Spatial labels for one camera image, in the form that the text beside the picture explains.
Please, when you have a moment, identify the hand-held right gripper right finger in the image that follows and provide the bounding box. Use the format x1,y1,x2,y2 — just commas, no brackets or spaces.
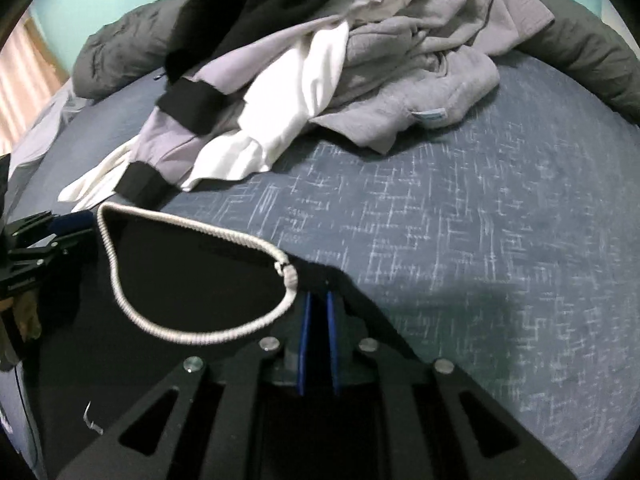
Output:
326,290,576,480

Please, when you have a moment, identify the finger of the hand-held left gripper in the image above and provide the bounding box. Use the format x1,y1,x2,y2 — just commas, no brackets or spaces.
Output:
10,232,96,267
12,211,96,242

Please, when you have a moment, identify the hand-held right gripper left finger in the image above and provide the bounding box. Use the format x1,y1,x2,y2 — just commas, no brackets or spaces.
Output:
57,292,314,480

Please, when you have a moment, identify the black t-shirt white trim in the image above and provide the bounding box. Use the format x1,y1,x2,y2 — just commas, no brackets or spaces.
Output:
30,202,426,480

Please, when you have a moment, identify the person's left hand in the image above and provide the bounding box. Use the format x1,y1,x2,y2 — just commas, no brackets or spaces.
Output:
0,290,44,371

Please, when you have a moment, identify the light grey blanket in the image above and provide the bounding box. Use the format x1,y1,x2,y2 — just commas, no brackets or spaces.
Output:
7,85,97,182

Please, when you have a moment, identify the pink curtain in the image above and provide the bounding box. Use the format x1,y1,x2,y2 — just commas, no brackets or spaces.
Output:
0,15,72,142

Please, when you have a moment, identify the blue patterned bed sheet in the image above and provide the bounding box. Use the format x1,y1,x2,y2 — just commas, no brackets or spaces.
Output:
0,55,640,480

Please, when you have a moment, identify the white long-sleeve garment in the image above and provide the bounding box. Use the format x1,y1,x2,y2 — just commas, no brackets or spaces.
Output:
59,20,352,214

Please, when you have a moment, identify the dark grey duvet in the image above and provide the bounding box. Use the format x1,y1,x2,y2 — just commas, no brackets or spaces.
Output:
72,0,640,127

